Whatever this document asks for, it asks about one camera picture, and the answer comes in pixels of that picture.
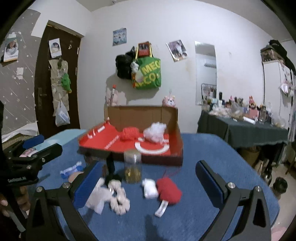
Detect red knitted scrunchie white tag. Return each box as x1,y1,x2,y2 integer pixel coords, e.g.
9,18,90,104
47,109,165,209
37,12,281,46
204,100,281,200
154,178,182,218

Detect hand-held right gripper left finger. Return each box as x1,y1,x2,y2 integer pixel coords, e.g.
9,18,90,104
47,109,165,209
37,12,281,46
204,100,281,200
26,160,104,241

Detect blue blanket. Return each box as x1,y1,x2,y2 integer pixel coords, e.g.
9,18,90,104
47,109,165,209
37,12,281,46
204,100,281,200
35,133,280,241

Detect wall mirror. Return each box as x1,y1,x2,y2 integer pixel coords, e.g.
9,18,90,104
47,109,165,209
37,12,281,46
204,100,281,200
195,41,217,106

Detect wicker basket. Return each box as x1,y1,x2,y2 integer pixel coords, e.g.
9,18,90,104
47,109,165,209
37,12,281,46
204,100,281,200
240,148,260,163

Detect wall poster with white border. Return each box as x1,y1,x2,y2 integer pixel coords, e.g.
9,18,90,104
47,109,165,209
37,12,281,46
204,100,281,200
3,38,19,62

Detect pink plush toy with ears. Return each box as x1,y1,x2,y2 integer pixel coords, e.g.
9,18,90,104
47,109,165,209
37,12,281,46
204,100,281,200
162,95,176,107

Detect white crochet scrunchie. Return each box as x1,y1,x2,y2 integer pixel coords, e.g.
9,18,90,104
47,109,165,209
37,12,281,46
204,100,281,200
108,179,130,215

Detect patterned tin box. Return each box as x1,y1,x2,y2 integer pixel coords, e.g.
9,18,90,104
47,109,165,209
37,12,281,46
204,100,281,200
102,154,116,180

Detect white tissue paper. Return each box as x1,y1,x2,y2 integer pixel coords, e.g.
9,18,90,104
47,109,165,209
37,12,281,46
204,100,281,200
85,178,114,215

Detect cardboard box red inside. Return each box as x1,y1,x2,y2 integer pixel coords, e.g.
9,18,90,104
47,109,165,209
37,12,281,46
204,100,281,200
78,105,184,167

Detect dark brown door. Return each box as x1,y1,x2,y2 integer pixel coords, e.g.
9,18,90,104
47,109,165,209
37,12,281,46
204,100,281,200
35,20,85,139

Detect red framed picture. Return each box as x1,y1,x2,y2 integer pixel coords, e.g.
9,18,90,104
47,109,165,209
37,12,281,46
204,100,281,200
138,42,151,57

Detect black bag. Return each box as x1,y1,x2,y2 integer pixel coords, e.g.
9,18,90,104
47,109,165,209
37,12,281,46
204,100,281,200
115,46,136,80

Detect dark round container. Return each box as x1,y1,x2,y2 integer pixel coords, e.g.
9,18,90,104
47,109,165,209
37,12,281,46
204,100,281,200
273,177,289,200

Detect green plush toy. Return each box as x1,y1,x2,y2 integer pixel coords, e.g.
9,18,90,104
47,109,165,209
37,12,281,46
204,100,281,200
60,73,72,93

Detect blue wall poster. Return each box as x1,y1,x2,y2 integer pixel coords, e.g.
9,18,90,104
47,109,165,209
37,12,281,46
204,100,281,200
112,28,127,46

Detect pink flat pad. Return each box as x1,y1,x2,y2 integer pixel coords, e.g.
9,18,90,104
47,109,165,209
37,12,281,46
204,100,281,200
68,173,84,183

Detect white cabinet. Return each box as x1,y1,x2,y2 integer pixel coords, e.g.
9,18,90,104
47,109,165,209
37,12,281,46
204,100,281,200
262,59,293,121

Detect photo wall poster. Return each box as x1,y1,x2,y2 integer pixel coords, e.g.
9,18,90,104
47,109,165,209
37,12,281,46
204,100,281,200
166,40,188,62

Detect red crochet scrunchie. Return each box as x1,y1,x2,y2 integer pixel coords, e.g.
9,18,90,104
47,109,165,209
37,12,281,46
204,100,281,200
120,127,139,141

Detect dark things on cabinet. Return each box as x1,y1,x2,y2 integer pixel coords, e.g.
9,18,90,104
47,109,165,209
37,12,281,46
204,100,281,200
261,40,288,62

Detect blue white packet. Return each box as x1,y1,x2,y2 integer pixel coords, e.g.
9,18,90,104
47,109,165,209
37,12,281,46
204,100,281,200
60,161,84,179

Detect glass jar with gold beads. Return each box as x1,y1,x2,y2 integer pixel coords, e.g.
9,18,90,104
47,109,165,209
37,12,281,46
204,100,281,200
124,150,142,184

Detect green tote bag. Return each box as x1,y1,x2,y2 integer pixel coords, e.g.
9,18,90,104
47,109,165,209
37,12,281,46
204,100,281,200
132,43,162,90

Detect beige hanging organizer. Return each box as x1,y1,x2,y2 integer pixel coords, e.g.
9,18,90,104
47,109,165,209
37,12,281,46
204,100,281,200
48,58,70,116

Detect black scrunchie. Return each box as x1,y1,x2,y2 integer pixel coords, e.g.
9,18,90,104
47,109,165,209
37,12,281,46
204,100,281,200
105,173,123,186

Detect white plastic bag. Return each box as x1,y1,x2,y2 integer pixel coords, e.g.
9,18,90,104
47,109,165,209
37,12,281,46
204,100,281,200
55,100,70,127

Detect photo on door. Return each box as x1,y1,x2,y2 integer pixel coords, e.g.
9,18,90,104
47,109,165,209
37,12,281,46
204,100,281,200
48,38,62,58

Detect light blue sheet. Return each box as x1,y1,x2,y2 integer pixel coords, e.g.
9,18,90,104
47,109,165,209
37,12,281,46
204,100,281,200
38,129,89,150

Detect table with dark green cloth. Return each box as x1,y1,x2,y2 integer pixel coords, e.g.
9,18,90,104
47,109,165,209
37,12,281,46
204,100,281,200
197,110,289,149

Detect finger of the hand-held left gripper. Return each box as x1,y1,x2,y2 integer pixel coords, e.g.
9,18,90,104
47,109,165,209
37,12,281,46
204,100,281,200
9,143,63,171
2,134,45,160

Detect white mesh bath pouf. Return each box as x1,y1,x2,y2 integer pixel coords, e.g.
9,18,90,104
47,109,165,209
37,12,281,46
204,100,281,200
143,122,167,143

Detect group of cosmetics bottles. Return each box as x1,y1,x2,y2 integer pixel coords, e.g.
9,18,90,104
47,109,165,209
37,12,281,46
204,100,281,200
201,91,287,128

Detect person's left hand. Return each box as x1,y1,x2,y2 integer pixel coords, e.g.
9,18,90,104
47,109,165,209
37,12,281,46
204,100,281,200
0,186,31,218

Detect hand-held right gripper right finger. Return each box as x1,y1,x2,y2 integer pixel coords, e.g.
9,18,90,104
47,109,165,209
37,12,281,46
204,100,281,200
195,160,272,241

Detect door handle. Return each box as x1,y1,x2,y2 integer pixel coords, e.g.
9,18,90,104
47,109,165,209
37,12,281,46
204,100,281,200
37,88,48,109

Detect white fluffy scrunchie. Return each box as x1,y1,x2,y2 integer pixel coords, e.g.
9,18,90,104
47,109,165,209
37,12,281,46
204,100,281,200
142,178,159,199

